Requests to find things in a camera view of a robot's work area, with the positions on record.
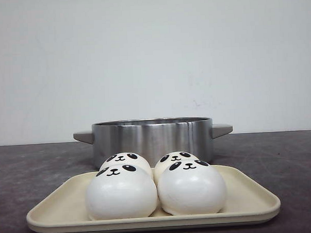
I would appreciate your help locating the panda bun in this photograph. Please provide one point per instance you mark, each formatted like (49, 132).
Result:
(121, 191)
(128, 158)
(169, 159)
(191, 187)

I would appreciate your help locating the stainless steel steamer pot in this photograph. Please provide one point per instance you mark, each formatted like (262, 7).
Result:
(153, 138)

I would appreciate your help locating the cream rectangular tray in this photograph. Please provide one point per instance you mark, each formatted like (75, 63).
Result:
(63, 211)

